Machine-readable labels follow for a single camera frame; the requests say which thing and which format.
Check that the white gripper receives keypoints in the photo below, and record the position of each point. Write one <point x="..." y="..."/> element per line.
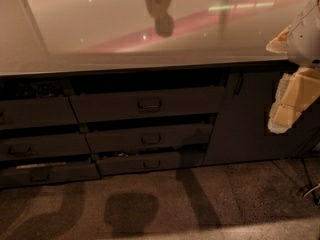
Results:
<point x="305" y="44"/>

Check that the dark drawer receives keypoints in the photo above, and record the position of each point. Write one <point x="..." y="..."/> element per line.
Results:
<point x="150" y="162"/>
<point x="69" y="172"/>
<point x="43" y="146"/>
<point x="39" y="112"/>
<point x="150" y="137"/>
<point x="146" y="104"/>

